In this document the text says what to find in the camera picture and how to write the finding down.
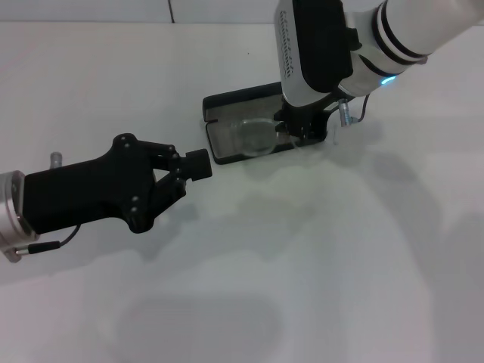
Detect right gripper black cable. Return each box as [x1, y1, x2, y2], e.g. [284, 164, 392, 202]
[353, 92, 372, 125]

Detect clear plastic glasses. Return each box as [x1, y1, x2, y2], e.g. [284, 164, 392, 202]
[230, 116, 340, 158]

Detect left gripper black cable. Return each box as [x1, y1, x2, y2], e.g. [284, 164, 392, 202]
[14, 225, 82, 257]

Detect right gripper silver plug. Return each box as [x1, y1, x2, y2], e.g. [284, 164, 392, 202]
[338, 98, 358, 126]

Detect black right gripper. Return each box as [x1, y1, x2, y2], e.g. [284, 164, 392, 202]
[274, 92, 341, 141]

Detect black glasses case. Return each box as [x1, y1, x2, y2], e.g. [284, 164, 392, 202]
[202, 83, 329, 166]

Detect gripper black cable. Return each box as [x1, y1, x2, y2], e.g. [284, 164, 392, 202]
[14, 225, 82, 257]
[353, 92, 372, 125]

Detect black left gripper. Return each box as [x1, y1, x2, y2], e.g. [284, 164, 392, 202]
[22, 132, 214, 234]

